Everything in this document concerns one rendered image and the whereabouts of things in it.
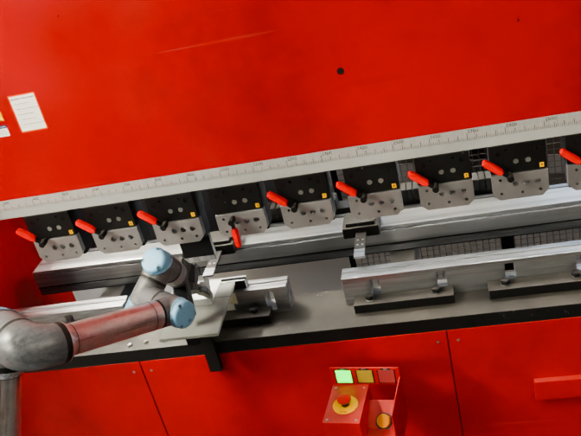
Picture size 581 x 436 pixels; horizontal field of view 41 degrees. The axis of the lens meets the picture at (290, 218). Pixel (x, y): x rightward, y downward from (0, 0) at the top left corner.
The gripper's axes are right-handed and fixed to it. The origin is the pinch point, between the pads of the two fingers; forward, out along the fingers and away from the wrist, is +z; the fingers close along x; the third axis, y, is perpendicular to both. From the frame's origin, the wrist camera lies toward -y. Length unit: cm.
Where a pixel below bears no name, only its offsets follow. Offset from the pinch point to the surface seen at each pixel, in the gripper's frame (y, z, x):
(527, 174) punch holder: 20, -14, -100
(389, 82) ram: 41, -38, -68
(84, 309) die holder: 3.6, 7.7, 43.6
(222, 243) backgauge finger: 23.7, 18.0, -1.4
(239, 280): 6.2, 6.4, -10.8
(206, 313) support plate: -6.0, -4.1, -3.3
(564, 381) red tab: -31, 26, -103
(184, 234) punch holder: 17.4, -11.4, 0.6
